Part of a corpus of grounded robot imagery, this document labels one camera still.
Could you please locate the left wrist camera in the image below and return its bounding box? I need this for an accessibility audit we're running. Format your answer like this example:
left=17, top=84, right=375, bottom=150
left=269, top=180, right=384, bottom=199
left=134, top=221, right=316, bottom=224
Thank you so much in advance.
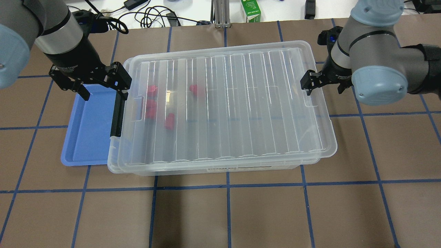
left=72, top=10, right=109, bottom=36

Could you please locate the aluminium frame post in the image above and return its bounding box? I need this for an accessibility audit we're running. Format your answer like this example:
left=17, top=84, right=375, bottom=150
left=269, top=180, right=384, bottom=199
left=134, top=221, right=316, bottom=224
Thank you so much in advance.
left=211, top=0, right=230, bottom=28

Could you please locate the green white carton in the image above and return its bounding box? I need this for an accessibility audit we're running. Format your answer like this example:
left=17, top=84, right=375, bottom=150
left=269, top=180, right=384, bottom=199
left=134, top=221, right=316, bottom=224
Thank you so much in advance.
left=240, top=0, right=262, bottom=23

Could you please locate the clear plastic storage box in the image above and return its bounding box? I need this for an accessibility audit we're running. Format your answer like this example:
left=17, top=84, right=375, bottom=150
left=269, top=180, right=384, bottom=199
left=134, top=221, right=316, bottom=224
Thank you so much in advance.
left=107, top=52, right=322, bottom=177

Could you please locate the black power adapter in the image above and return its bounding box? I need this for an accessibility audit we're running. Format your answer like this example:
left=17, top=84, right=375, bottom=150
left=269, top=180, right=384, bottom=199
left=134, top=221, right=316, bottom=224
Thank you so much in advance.
left=123, top=0, right=149, bottom=10

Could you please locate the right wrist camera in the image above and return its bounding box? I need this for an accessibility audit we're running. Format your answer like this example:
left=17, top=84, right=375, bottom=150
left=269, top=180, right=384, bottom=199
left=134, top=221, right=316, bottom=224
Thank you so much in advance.
left=317, top=26, right=343, bottom=46

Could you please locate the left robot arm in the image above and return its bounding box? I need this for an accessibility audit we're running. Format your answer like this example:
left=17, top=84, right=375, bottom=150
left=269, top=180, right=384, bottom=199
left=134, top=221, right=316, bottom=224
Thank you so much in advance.
left=0, top=0, right=131, bottom=101

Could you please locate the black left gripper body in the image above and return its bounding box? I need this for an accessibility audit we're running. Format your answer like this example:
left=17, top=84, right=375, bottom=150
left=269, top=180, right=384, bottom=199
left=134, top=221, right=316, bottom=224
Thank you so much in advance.
left=49, top=62, right=132, bottom=92

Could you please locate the clear plastic box lid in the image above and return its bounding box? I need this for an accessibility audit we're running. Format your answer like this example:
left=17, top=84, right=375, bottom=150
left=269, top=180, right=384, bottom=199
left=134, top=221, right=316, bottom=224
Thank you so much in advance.
left=117, top=40, right=338, bottom=174

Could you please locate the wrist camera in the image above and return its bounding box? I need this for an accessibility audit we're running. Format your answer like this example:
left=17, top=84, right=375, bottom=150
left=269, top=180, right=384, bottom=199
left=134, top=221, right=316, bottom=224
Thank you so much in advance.
left=317, top=26, right=343, bottom=46
left=72, top=10, right=109, bottom=36

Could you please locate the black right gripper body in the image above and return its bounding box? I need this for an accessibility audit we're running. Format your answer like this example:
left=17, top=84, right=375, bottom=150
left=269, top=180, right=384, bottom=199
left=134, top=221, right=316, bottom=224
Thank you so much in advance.
left=300, top=62, right=352, bottom=90

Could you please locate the blue plastic tray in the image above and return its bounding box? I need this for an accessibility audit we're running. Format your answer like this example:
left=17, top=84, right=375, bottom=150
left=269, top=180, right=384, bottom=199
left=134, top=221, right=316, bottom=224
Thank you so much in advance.
left=60, top=84, right=116, bottom=166

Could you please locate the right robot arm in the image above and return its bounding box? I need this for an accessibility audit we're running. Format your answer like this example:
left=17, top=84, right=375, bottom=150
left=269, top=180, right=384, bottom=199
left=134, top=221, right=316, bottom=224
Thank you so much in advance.
left=300, top=0, right=440, bottom=106

